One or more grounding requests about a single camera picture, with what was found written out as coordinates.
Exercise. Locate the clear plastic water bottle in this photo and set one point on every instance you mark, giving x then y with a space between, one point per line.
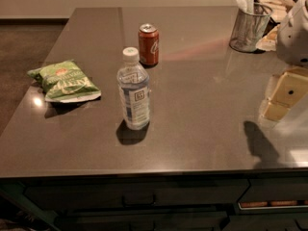
133 86

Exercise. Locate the wire mesh cup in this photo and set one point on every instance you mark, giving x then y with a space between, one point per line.
249 28

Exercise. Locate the green chip bag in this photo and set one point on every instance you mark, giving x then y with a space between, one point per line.
65 82

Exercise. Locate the black wire tray with packets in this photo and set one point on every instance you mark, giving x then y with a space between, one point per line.
280 8

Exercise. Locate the dark drawer cabinet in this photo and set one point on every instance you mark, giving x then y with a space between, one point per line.
180 203

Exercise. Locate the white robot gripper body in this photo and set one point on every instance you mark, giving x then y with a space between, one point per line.
294 38

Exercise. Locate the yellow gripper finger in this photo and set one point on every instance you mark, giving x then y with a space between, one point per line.
283 92

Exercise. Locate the red soda can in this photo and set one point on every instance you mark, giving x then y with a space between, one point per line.
149 44

